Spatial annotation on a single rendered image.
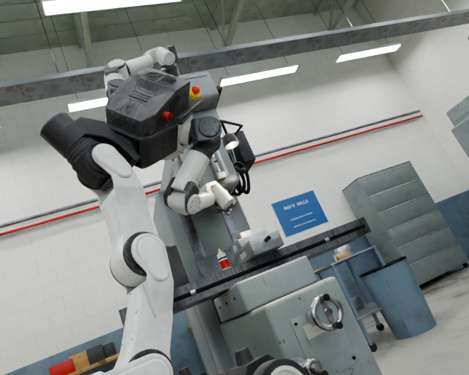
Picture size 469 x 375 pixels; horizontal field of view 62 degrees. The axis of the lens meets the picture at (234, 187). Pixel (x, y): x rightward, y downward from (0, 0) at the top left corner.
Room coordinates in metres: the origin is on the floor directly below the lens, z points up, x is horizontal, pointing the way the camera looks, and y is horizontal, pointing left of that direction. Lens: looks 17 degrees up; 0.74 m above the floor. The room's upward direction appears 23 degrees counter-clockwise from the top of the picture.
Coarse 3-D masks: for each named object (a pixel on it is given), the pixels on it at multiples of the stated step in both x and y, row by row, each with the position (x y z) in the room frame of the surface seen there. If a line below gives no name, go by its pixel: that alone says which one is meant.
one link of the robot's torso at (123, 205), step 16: (96, 160) 1.12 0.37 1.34; (112, 160) 1.15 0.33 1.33; (112, 176) 1.15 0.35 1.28; (128, 176) 1.18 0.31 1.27; (96, 192) 1.25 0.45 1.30; (112, 192) 1.16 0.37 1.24; (128, 192) 1.18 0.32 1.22; (144, 192) 1.22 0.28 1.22; (112, 208) 1.18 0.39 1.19; (128, 208) 1.18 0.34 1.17; (144, 208) 1.22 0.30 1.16; (112, 224) 1.19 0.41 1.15; (128, 224) 1.17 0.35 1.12; (144, 224) 1.21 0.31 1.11; (112, 240) 1.21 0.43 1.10; (128, 240) 1.14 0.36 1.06; (112, 256) 1.20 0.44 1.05; (128, 256) 1.13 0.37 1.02; (112, 272) 1.21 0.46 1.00; (128, 272) 1.16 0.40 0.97; (144, 272) 1.16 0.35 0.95
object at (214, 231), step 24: (168, 216) 2.14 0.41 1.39; (192, 216) 2.19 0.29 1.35; (216, 216) 2.24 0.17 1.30; (240, 216) 2.29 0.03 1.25; (168, 240) 2.29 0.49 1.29; (192, 240) 2.17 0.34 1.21; (216, 240) 2.22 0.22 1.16; (192, 264) 2.16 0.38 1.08; (192, 312) 2.33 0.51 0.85; (216, 312) 2.16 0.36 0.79; (216, 336) 2.15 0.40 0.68; (216, 360) 2.17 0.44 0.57
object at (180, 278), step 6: (168, 246) 1.72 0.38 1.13; (174, 246) 1.70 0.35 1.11; (168, 252) 1.69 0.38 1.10; (174, 252) 1.70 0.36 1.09; (168, 258) 1.69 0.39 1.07; (174, 258) 1.70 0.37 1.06; (180, 258) 1.71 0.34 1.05; (174, 264) 1.69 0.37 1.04; (180, 264) 1.70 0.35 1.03; (174, 270) 1.69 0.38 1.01; (180, 270) 1.70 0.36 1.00; (174, 276) 1.69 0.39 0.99; (180, 276) 1.70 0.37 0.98; (186, 276) 1.71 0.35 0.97; (174, 282) 1.68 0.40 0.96; (180, 282) 1.69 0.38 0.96; (186, 282) 1.70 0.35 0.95; (174, 288) 1.68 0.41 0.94
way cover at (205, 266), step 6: (228, 252) 2.22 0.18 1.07; (204, 258) 2.18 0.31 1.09; (210, 258) 2.18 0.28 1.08; (216, 258) 2.19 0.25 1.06; (228, 258) 2.20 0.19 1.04; (198, 264) 2.15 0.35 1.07; (204, 264) 2.15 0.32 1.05; (210, 264) 2.16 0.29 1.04; (216, 264) 2.16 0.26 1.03; (204, 270) 2.13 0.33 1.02; (216, 270) 2.14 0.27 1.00; (222, 270) 2.15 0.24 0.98; (204, 276) 2.11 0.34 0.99
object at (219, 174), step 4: (212, 156) 1.76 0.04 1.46; (216, 156) 1.76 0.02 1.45; (212, 160) 1.75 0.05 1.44; (216, 160) 1.76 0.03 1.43; (212, 164) 1.76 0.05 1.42; (216, 164) 1.76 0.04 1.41; (220, 164) 1.77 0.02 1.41; (212, 168) 1.78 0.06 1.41; (216, 168) 1.75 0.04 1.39; (220, 168) 1.76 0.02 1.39; (216, 172) 1.75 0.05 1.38; (220, 172) 1.76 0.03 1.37; (224, 172) 1.76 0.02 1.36; (216, 176) 1.77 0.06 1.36; (220, 176) 1.75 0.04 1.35; (224, 176) 1.76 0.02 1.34; (220, 180) 1.78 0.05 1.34
